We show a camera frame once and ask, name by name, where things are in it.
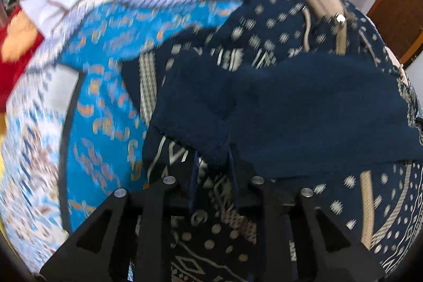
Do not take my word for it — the brown wooden door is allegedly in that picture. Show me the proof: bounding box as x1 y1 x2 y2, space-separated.
366 0 423 71

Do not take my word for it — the navy patterned drawstring garment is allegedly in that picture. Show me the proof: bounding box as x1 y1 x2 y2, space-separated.
122 0 423 282

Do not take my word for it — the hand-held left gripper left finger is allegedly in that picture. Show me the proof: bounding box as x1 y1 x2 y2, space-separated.
40 151 201 282

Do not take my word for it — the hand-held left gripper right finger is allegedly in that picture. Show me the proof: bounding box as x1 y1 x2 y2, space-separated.
228 145 385 282

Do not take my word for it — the patchwork printed blanket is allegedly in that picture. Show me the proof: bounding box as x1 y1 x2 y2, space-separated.
0 0 423 272

